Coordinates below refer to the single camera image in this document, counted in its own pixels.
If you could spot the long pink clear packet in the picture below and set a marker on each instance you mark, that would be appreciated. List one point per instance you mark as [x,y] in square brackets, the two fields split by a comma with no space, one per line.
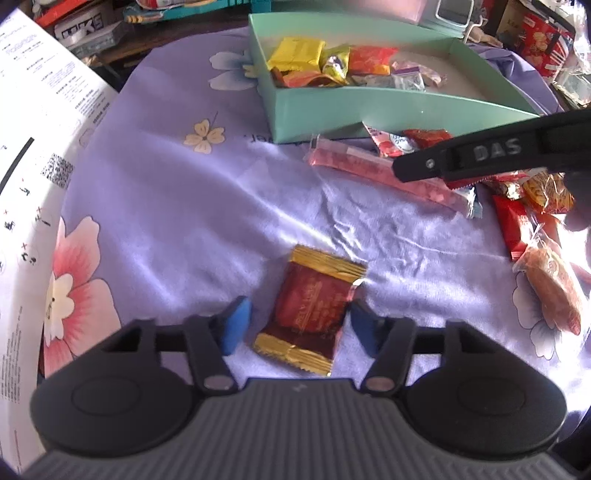
[369,164]

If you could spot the dark red gold-edged packet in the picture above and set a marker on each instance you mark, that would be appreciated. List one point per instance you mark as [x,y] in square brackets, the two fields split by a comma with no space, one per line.
[311,304]

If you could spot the yellow wavy snack packet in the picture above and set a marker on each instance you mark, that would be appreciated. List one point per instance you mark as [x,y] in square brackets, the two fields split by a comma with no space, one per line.
[295,53]

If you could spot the clear orange sausage packet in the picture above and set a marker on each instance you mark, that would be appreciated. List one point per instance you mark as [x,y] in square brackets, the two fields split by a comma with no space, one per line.
[554,286]

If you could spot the black printed box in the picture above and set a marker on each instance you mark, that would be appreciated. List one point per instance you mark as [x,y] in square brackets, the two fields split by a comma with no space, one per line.
[87,30]

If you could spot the gold foil snack packet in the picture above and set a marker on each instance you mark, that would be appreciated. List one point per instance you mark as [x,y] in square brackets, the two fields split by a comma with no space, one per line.
[336,64]

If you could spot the clear bag of fried snack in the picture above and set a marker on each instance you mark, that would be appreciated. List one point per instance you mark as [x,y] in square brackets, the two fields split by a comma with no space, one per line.
[547,194]

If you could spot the person's right hand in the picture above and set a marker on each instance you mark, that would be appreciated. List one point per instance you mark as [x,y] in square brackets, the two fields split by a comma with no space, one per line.
[581,203]

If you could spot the square red snack packet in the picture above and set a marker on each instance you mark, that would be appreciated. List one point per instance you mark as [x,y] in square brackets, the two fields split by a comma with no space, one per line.
[515,226]

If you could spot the teal toy track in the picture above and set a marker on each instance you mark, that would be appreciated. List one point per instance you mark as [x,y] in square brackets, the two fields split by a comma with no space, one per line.
[207,13]

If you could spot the plain red snack packet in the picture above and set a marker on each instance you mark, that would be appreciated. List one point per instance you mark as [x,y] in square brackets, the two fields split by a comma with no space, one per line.
[427,137]

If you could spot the purple floral bedsheet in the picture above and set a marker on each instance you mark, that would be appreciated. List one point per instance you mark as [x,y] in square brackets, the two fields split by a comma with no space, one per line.
[184,207]

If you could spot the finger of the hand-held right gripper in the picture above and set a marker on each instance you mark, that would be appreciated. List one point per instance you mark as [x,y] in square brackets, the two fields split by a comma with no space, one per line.
[422,162]

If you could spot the mint green appliance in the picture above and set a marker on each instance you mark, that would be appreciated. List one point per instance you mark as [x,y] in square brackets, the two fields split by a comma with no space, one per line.
[450,18]

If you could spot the white printed instruction sheet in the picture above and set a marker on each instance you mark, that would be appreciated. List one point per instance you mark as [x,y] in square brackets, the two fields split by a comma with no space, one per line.
[37,115]

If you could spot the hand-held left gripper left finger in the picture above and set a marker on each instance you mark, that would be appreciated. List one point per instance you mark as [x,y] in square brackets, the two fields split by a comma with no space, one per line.
[235,325]

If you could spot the red printed box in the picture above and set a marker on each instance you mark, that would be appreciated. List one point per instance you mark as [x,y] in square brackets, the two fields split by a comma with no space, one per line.
[540,41]

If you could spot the small pink white packet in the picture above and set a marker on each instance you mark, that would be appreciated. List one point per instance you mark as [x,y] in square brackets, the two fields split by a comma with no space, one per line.
[390,141]

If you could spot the silver purple snack packet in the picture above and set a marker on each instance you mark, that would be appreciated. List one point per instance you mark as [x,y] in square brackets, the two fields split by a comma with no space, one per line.
[408,81]

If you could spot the red gold candy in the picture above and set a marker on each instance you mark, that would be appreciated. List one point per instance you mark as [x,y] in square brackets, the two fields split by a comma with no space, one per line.
[505,188]

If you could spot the beige cloth scrap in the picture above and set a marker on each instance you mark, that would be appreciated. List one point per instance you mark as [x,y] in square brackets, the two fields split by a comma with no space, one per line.
[482,37]

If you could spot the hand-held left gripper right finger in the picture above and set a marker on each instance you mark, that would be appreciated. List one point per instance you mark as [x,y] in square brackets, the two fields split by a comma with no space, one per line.
[364,328]

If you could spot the mint green cardboard box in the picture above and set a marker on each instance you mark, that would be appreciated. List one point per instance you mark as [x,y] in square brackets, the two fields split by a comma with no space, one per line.
[323,115]

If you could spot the square orange snack packet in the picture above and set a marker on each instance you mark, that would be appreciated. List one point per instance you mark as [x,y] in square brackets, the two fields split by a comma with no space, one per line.
[369,60]

